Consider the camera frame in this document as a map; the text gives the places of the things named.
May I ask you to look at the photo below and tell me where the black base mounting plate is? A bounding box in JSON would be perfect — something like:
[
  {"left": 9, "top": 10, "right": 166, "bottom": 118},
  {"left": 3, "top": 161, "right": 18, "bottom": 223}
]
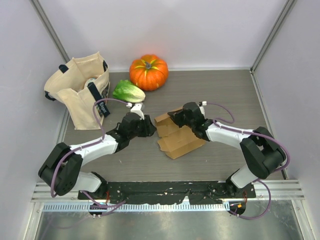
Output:
[{"left": 88, "top": 181, "right": 256, "bottom": 205}]

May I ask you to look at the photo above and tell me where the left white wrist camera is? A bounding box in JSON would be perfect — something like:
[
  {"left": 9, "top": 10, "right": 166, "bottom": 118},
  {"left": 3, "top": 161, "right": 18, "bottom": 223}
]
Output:
[{"left": 126, "top": 102, "right": 145, "bottom": 120}]

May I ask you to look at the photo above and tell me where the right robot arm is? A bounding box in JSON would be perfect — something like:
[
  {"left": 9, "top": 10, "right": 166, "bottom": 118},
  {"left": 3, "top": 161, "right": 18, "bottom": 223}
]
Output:
[{"left": 168, "top": 101, "right": 290, "bottom": 198}]

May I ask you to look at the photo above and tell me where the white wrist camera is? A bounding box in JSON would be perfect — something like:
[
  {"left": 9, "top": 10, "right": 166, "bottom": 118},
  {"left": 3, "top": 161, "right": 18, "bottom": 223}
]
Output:
[
  {"left": 198, "top": 101, "right": 207, "bottom": 115},
  {"left": 126, "top": 102, "right": 145, "bottom": 120}
]

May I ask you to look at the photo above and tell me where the purple cable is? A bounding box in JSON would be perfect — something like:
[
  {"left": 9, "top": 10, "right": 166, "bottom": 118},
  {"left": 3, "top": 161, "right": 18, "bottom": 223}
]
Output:
[
  {"left": 49, "top": 97, "right": 131, "bottom": 218},
  {"left": 206, "top": 101, "right": 292, "bottom": 221}
]

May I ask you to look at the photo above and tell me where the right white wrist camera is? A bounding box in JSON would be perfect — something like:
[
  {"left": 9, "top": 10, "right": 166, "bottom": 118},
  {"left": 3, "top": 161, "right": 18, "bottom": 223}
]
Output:
[{"left": 198, "top": 101, "right": 207, "bottom": 115}]

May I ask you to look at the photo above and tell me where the beige canvas tote bag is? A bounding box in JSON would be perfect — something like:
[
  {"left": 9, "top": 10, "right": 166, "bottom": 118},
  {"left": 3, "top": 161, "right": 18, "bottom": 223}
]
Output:
[{"left": 44, "top": 52, "right": 110, "bottom": 130}]

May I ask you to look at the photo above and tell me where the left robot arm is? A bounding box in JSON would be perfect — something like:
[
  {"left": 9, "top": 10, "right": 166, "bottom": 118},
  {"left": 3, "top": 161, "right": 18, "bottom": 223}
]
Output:
[{"left": 38, "top": 113, "right": 156, "bottom": 200}]

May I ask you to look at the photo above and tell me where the brown cardboard paper box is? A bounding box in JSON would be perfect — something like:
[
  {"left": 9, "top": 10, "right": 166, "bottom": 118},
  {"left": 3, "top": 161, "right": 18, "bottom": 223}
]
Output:
[{"left": 154, "top": 113, "right": 206, "bottom": 160}]

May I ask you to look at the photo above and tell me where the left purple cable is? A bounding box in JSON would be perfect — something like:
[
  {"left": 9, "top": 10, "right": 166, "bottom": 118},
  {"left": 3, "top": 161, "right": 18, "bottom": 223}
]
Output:
[{"left": 49, "top": 97, "right": 131, "bottom": 218}]

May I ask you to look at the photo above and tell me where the green lettuce head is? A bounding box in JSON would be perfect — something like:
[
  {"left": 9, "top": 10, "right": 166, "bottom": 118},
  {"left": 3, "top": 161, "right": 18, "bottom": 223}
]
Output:
[{"left": 112, "top": 79, "right": 146, "bottom": 103}]

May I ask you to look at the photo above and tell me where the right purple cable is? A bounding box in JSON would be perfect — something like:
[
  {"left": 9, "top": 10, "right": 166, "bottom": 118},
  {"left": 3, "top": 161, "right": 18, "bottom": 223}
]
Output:
[{"left": 206, "top": 101, "right": 292, "bottom": 221}]

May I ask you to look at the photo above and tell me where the orange pumpkin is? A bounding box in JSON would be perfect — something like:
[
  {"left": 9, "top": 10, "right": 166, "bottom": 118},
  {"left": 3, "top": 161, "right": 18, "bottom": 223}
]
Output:
[{"left": 129, "top": 54, "right": 169, "bottom": 91}]

